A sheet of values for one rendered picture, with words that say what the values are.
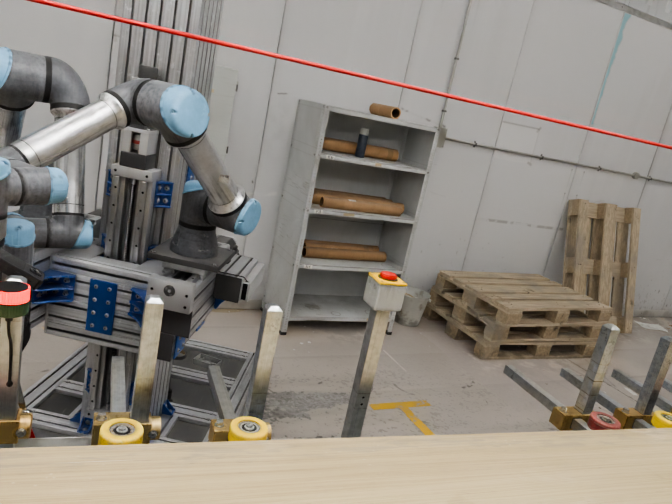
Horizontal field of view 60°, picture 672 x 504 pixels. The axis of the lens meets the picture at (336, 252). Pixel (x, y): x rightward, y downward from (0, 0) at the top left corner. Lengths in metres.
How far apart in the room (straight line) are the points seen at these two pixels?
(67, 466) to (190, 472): 0.21
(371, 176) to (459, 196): 0.88
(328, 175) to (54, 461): 3.37
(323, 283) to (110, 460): 3.47
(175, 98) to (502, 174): 4.01
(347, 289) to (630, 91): 3.20
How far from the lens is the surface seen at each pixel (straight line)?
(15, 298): 1.16
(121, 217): 2.04
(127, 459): 1.17
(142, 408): 1.32
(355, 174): 4.35
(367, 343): 1.39
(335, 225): 4.37
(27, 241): 1.50
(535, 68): 5.22
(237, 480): 1.14
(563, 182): 5.69
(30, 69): 1.65
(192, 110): 1.47
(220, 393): 1.53
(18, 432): 1.33
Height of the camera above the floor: 1.58
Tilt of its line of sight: 14 degrees down
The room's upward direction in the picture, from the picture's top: 12 degrees clockwise
